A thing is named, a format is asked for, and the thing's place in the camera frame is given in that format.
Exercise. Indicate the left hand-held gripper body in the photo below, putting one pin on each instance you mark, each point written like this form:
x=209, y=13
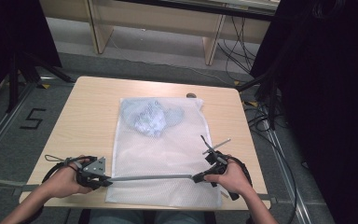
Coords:
x=93, y=169

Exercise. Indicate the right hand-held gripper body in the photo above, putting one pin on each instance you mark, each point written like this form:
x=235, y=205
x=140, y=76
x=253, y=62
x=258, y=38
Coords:
x=216, y=160

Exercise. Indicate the white mesh laundry bag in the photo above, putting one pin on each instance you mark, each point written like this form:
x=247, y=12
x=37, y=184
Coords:
x=161, y=155

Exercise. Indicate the person's right hand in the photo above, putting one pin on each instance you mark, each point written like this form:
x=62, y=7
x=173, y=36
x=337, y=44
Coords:
x=234, y=177

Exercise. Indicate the person's left hand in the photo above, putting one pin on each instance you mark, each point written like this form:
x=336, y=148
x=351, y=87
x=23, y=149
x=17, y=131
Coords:
x=60, y=183

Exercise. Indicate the person's legs in jeans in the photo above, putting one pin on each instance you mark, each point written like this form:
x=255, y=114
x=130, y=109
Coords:
x=149, y=217

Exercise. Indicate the yellow floor tape marker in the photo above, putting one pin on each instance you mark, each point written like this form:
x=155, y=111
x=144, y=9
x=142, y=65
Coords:
x=237, y=83
x=251, y=103
x=46, y=86

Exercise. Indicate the dark round table grommet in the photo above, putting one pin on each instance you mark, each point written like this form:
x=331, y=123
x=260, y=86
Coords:
x=191, y=95

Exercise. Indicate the light blue garment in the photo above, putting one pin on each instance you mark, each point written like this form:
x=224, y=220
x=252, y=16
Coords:
x=150, y=116

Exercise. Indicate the black tripod stand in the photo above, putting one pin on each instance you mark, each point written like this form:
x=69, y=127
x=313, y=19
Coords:
x=272, y=93
x=28, y=71

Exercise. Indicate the black curtain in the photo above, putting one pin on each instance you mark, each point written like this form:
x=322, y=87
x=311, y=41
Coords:
x=12, y=37
x=329, y=93

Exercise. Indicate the beige wooden desk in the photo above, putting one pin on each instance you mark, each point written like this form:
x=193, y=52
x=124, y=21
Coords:
x=155, y=21

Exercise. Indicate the metal floor rail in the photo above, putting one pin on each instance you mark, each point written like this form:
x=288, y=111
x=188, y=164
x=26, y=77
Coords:
x=287, y=174
x=3, y=127

